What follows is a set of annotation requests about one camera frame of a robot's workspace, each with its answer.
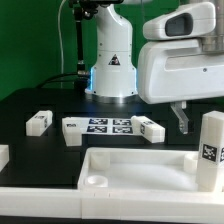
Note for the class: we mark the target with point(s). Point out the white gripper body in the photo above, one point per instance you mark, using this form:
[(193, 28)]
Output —
[(173, 71)]

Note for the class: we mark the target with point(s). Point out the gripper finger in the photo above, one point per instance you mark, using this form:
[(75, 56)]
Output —
[(178, 109)]

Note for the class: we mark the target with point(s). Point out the white desk top tray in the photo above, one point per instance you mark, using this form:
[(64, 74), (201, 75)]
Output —
[(139, 169)]

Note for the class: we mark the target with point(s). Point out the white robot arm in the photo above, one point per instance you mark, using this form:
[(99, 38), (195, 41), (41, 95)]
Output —
[(114, 78)]

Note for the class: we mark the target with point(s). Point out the marker sheet with tags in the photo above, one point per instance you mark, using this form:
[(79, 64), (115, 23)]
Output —
[(101, 126)]

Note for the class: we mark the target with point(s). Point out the white front fence bar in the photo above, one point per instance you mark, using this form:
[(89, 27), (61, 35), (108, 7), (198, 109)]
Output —
[(136, 205)]

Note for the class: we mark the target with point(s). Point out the white left fence piece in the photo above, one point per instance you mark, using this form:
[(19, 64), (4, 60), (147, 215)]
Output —
[(4, 156)]

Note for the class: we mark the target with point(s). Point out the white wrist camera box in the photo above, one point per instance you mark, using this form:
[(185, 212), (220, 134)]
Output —
[(187, 21)]

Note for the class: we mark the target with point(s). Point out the black camera stand pole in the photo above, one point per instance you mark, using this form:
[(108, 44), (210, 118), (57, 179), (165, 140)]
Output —
[(82, 10)]

